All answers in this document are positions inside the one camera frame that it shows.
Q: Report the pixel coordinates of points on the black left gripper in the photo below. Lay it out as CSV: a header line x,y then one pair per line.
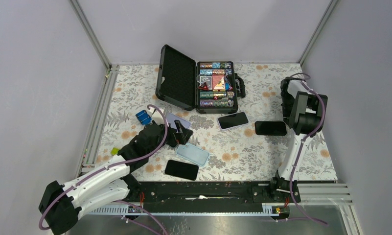
x,y
179,129

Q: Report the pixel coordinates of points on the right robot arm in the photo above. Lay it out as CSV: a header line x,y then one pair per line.
x,y
304,113

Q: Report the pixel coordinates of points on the bare black phone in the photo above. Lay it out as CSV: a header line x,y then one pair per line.
x,y
181,170
270,128

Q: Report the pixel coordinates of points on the black poker chip case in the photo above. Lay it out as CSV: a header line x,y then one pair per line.
x,y
187,84

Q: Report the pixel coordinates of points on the phone in light blue case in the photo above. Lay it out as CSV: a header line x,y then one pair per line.
x,y
193,154

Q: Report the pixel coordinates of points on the floral table mat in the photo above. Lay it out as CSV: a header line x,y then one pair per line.
x,y
237,154

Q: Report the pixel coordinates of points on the phone in white case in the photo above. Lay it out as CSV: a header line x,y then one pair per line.
x,y
232,121

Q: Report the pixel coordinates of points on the bare dark blue phone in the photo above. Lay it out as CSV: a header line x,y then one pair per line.
x,y
175,138

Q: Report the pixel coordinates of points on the colourful toy brick stack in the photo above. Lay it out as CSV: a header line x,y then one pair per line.
x,y
114,151

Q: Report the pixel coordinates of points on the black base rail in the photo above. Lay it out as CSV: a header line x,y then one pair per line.
x,y
209,197

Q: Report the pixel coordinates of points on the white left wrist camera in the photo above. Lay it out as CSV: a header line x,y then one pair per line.
x,y
155,115

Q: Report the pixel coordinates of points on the blue toy car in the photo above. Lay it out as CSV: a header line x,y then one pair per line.
x,y
143,117

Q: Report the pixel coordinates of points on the red playing card box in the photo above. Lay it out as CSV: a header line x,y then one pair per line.
x,y
218,82

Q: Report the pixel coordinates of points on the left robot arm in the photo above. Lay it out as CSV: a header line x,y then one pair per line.
x,y
62,205

